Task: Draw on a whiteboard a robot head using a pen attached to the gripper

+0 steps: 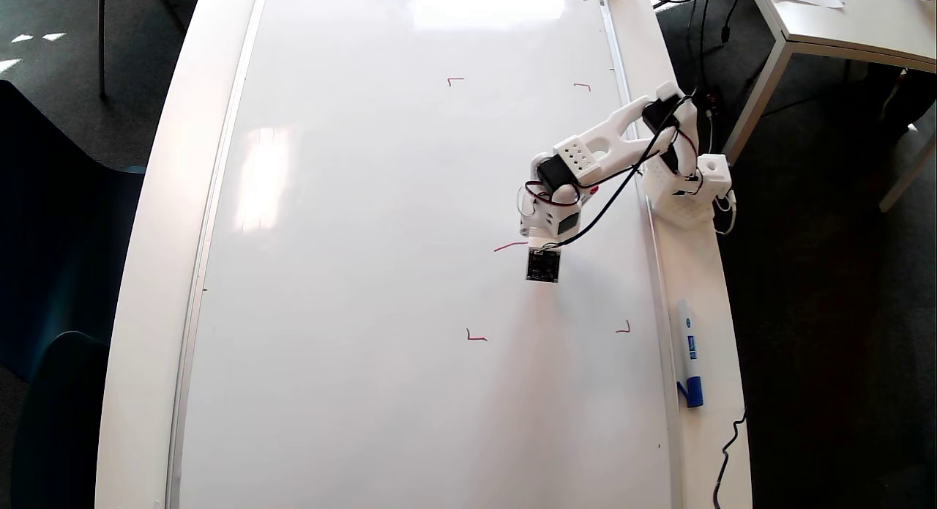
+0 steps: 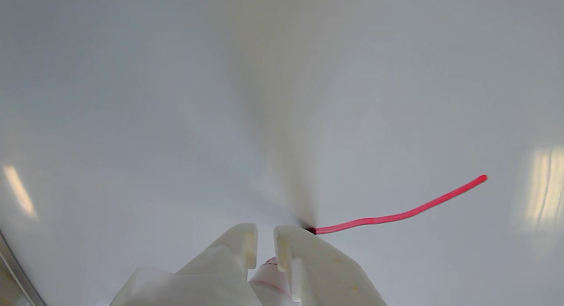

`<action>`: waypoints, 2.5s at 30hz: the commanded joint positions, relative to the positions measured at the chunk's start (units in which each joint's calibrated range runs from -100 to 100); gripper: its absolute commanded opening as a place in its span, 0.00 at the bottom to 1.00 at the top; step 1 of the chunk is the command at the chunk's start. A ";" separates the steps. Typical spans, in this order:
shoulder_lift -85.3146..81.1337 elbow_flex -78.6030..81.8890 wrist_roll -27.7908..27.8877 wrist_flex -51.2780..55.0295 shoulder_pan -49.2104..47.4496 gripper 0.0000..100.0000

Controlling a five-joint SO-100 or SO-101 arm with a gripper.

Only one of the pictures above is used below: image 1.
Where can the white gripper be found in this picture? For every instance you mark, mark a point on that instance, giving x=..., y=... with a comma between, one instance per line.
x=525, y=227

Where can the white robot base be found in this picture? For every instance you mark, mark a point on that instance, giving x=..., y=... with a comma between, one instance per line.
x=684, y=201

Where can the blue and white marker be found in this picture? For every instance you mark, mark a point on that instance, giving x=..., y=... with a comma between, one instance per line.
x=689, y=348

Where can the white side table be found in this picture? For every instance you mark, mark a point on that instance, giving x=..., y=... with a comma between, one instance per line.
x=842, y=18

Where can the dark blue chair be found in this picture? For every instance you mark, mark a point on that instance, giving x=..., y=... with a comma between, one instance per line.
x=58, y=238

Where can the black wrist camera board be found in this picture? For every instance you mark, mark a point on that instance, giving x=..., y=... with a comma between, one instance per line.
x=543, y=266

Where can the large whiteboard with metal frame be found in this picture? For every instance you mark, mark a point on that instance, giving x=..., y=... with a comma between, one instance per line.
x=366, y=275

